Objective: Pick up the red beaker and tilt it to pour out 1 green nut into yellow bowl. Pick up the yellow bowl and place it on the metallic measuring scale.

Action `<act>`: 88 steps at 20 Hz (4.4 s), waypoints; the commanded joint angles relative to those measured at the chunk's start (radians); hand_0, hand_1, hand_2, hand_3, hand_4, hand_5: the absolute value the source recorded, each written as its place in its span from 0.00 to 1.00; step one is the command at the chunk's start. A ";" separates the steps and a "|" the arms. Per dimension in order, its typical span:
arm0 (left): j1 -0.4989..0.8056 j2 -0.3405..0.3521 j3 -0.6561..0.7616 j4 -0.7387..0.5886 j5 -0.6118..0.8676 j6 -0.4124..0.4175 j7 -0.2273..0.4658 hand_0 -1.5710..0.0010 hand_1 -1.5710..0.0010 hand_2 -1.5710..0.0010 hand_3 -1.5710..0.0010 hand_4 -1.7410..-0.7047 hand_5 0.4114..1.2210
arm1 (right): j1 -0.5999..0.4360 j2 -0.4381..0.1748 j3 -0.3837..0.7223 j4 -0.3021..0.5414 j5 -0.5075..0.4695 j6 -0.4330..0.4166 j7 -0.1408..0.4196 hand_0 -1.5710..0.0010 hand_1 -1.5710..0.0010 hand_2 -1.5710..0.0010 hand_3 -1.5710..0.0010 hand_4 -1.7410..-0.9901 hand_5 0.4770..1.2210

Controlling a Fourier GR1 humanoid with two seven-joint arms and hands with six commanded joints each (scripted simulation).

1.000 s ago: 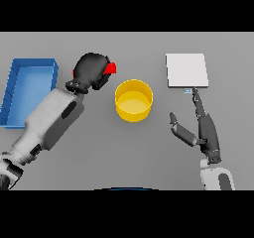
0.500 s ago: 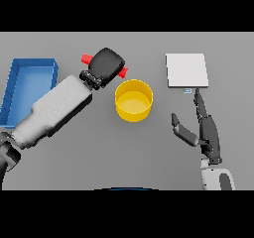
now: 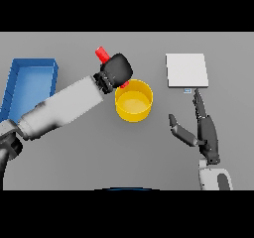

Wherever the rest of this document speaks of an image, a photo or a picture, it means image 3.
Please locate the blue tray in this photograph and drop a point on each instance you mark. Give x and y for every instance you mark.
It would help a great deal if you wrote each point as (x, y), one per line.
(28, 86)

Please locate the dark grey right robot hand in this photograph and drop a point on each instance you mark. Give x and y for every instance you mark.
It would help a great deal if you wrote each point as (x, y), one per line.
(207, 133)

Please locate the yellow bowl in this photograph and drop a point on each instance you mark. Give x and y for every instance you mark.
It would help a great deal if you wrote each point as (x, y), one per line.
(134, 100)

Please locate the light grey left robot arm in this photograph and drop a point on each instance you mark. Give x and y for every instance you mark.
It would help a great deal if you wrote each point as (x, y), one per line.
(56, 111)

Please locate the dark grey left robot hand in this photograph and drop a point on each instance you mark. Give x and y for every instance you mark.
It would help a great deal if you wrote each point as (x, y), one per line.
(116, 69)

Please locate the pale square measuring scale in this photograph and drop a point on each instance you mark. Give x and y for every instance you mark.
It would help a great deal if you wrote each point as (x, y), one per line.
(187, 70)

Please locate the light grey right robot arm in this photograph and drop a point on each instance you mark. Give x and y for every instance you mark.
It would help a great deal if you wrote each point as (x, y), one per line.
(213, 178)

